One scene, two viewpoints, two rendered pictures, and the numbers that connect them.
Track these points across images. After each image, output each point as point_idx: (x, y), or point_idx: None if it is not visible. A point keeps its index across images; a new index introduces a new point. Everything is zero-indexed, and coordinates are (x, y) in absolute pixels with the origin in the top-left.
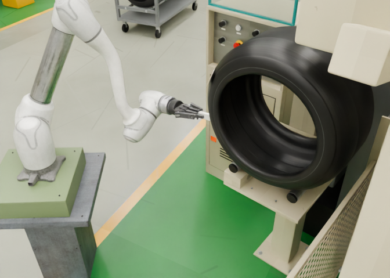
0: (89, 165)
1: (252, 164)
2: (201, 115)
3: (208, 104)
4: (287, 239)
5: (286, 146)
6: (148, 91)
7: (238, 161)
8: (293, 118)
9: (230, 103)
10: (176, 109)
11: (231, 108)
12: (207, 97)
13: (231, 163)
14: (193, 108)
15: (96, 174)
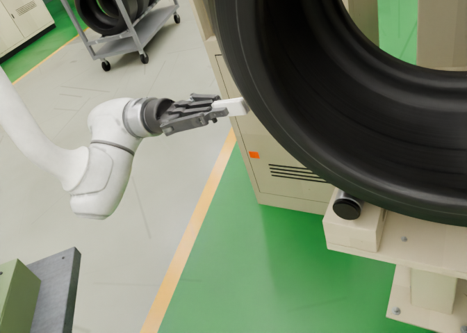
0: (46, 286)
1: (416, 186)
2: (221, 110)
3: (226, 60)
4: (445, 281)
5: (445, 110)
6: (100, 106)
7: (367, 191)
8: (427, 44)
9: (279, 51)
10: (162, 118)
11: (285, 63)
12: (217, 42)
13: (340, 199)
14: (198, 101)
15: (61, 301)
